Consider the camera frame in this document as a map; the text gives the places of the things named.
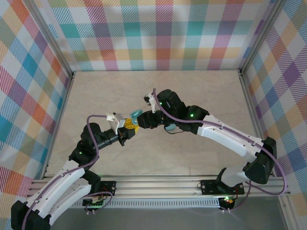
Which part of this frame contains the aluminium frame post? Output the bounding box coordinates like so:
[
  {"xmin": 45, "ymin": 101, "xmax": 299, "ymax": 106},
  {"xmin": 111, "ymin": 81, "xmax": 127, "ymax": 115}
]
[
  {"xmin": 23, "ymin": 0, "xmax": 75, "ymax": 80},
  {"xmin": 238, "ymin": 0, "xmax": 290, "ymax": 72}
]

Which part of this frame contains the light blue earbud charging case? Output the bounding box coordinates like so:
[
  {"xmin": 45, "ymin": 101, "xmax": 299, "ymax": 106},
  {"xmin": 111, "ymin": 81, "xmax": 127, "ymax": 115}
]
[{"xmin": 130, "ymin": 109, "xmax": 144, "ymax": 121}]

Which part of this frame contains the right controller circuit board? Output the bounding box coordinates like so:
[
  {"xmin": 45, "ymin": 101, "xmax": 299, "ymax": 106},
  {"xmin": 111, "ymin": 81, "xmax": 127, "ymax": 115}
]
[{"xmin": 219, "ymin": 196, "xmax": 237, "ymax": 207}]

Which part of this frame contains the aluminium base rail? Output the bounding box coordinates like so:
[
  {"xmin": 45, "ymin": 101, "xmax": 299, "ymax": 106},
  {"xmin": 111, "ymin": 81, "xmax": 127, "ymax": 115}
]
[{"xmin": 28, "ymin": 174, "xmax": 292, "ymax": 198}]

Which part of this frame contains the aluminium side rail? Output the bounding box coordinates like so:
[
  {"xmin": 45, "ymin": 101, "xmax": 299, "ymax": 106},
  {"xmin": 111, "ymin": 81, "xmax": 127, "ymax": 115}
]
[
  {"xmin": 237, "ymin": 69, "xmax": 277, "ymax": 177},
  {"xmin": 40, "ymin": 71, "xmax": 76, "ymax": 180}
]

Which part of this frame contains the plaid checked backdrop cloth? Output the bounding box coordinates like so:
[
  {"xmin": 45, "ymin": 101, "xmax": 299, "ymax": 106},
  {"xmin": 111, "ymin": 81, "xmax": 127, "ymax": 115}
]
[
  {"xmin": 35, "ymin": 0, "xmax": 276, "ymax": 71},
  {"xmin": 0, "ymin": 0, "xmax": 71, "ymax": 230},
  {"xmin": 244, "ymin": 0, "xmax": 307, "ymax": 230}
]

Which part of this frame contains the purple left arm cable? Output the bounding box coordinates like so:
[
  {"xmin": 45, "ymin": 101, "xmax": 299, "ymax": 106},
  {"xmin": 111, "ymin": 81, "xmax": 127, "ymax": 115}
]
[{"xmin": 23, "ymin": 114, "xmax": 113, "ymax": 230}]

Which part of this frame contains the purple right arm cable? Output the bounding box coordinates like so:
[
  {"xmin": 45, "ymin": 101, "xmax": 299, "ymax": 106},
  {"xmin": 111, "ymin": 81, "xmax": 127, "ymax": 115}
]
[{"xmin": 152, "ymin": 87, "xmax": 288, "ymax": 214}]

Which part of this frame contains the controller circuit board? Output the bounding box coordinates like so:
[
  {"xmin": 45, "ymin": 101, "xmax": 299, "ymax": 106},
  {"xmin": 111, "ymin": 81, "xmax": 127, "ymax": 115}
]
[
  {"xmin": 219, "ymin": 196, "xmax": 237, "ymax": 207},
  {"xmin": 83, "ymin": 196, "xmax": 107, "ymax": 209}
]

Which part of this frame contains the left controller circuit board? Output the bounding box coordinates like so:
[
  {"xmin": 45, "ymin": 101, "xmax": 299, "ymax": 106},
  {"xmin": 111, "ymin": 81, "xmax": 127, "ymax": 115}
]
[{"xmin": 83, "ymin": 196, "xmax": 107, "ymax": 209}]

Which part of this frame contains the grey slotted cable duct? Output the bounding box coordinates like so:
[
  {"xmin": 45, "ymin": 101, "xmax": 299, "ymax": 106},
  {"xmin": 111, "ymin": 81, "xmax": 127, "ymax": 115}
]
[{"xmin": 71, "ymin": 197, "xmax": 221, "ymax": 208}]

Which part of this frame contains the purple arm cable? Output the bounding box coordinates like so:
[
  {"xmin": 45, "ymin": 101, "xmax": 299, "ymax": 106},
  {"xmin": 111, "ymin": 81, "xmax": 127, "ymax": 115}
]
[
  {"xmin": 23, "ymin": 114, "xmax": 113, "ymax": 230},
  {"xmin": 152, "ymin": 87, "xmax": 288, "ymax": 214}
]

